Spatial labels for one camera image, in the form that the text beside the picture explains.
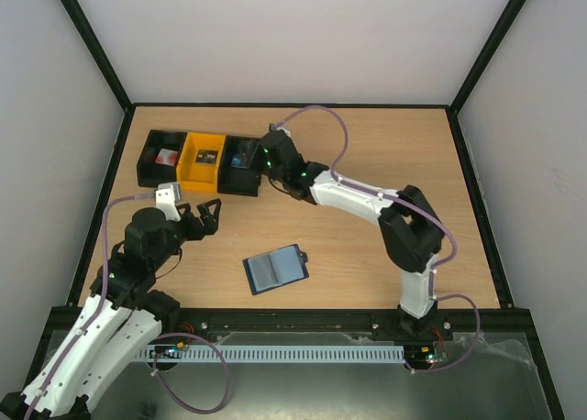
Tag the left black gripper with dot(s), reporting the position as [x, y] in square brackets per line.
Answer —
[210, 226]

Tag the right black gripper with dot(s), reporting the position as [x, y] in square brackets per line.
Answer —
[264, 151]

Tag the blue card holder wallet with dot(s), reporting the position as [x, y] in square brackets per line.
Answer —
[274, 269]

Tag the blue white credit card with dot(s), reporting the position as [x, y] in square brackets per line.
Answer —
[246, 157]

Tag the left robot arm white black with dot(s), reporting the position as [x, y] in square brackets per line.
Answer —
[121, 316]

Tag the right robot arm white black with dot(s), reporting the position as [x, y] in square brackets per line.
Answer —
[412, 233]

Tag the blue card in bin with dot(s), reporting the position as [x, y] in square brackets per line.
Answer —
[238, 162]

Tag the black card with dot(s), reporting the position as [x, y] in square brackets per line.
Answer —
[206, 156]

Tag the white red card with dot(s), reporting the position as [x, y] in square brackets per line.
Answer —
[167, 157]

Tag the yellow middle bin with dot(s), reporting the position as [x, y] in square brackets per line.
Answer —
[199, 177]

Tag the right black bin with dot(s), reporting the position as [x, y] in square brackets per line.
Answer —
[233, 180]

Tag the black bin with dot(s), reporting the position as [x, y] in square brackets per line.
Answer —
[233, 180]
[149, 173]

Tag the left black bin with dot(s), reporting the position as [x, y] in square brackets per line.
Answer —
[149, 173]

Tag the grey metal sheet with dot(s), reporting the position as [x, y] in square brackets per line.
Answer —
[468, 377]

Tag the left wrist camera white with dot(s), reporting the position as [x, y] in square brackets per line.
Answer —
[167, 196]

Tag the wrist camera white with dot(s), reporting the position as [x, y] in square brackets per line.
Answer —
[167, 196]
[283, 128]

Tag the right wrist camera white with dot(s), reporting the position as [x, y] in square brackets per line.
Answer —
[283, 128]

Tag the light blue slotted cable duct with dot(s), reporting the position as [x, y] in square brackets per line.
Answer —
[362, 354]

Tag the black aluminium frame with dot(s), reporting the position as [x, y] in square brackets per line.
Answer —
[501, 319]

